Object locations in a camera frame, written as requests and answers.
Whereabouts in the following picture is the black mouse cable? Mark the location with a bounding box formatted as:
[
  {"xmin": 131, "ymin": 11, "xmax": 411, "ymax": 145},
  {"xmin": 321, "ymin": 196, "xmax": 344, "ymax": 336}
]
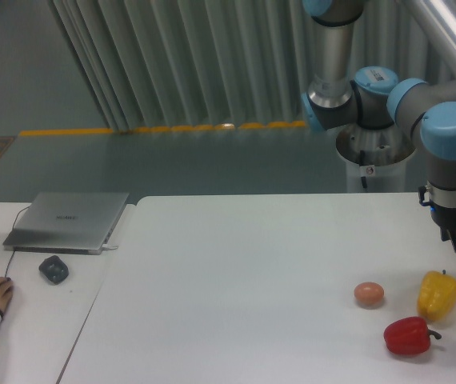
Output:
[{"xmin": 5, "ymin": 202, "xmax": 32, "ymax": 278}]

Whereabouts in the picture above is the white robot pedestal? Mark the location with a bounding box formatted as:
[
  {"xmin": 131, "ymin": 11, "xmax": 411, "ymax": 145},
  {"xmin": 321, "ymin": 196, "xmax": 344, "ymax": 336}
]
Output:
[{"xmin": 335, "ymin": 124, "xmax": 416, "ymax": 193}]

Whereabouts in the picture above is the red bell pepper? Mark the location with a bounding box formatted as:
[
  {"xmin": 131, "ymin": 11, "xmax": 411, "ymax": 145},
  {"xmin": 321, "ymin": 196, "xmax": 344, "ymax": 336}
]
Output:
[{"xmin": 383, "ymin": 316, "xmax": 442, "ymax": 355}]

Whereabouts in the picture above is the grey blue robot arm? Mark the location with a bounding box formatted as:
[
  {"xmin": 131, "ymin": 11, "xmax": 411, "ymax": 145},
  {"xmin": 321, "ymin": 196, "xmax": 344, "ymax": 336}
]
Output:
[{"xmin": 302, "ymin": 1, "xmax": 456, "ymax": 253}]

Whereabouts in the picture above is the grey pleated curtain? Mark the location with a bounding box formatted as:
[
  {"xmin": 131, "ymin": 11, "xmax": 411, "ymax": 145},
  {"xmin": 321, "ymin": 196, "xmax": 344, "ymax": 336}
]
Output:
[{"xmin": 52, "ymin": 1, "xmax": 456, "ymax": 132}]

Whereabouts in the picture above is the black pedestal cable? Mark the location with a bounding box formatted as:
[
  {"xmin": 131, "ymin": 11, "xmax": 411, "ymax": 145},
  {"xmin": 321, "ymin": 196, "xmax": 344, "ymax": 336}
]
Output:
[{"xmin": 358, "ymin": 150, "xmax": 370, "ymax": 191}]

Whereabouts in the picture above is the yellow bell pepper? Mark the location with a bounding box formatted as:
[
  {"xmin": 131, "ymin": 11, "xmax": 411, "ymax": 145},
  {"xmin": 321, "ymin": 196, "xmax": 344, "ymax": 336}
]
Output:
[{"xmin": 417, "ymin": 270, "xmax": 456, "ymax": 322}]

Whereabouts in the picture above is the small black gadget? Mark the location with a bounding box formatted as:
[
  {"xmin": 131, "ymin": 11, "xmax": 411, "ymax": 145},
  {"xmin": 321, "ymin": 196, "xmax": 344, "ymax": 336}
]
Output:
[{"xmin": 38, "ymin": 255, "xmax": 70, "ymax": 285}]

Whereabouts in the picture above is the brown egg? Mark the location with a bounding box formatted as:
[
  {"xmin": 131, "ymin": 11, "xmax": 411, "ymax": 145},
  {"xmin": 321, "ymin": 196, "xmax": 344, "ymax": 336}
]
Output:
[{"xmin": 354, "ymin": 282, "xmax": 385, "ymax": 306}]

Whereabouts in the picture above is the silver laptop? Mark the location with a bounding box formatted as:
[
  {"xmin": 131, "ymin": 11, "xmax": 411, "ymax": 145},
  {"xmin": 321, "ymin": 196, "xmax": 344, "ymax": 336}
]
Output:
[{"xmin": 3, "ymin": 192, "xmax": 129, "ymax": 254}]

